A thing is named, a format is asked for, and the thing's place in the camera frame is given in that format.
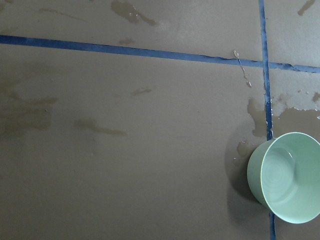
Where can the green bowl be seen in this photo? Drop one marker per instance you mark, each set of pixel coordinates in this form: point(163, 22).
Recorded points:
point(283, 174)

